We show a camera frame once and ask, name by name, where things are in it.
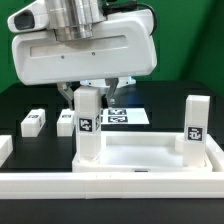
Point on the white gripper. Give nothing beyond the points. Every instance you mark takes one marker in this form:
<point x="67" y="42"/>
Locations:
<point x="120" y="46"/>

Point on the white desk tabletop tray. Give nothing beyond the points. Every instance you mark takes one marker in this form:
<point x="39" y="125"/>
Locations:
<point x="139" y="152"/>

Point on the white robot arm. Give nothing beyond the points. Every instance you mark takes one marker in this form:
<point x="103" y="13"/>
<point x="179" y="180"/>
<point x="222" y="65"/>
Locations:
<point x="63" y="41"/>

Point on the white L-shaped obstacle fence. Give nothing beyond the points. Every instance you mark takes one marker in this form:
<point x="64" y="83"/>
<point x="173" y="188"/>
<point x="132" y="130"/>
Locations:
<point x="118" y="185"/>

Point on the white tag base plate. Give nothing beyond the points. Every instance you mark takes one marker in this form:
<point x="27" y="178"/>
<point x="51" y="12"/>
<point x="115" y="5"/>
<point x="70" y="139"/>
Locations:
<point x="114" y="116"/>

